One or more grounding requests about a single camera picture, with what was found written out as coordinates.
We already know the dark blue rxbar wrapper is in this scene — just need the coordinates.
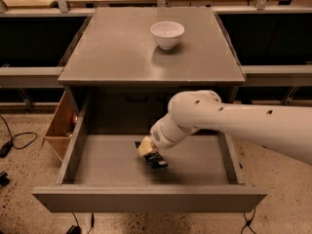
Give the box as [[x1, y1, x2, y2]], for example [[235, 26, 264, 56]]
[[135, 141, 168, 169]]

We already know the black cable bottom right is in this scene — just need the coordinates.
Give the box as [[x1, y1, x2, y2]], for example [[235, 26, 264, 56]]
[[240, 208, 257, 234]]

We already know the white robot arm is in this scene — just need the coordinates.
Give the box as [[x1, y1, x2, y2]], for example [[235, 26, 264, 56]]
[[137, 91, 312, 165]]

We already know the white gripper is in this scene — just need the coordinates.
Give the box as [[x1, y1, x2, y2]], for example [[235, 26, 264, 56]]
[[137, 113, 199, 157]]

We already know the white ceramic bowl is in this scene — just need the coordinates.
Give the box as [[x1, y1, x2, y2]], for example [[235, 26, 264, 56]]
[[150, 21, 185, 50]]

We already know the black cable left floor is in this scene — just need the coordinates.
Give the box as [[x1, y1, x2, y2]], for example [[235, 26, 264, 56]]
[[0, 114, 39, 150]]

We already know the black plug bottom left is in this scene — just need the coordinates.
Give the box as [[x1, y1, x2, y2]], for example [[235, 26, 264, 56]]
[[65, 214, 95, 234]]

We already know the grey cabinet with top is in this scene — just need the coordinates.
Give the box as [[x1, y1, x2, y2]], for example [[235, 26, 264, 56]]
[[58, 7, 244, 135]]

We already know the black power adapter left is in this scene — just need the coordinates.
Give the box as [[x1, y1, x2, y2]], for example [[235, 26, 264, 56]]
[[0, 140, 13, 158]]

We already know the grey open top drawer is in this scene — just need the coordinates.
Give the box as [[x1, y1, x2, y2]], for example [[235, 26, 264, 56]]
[[33, 97, 267, 214]]

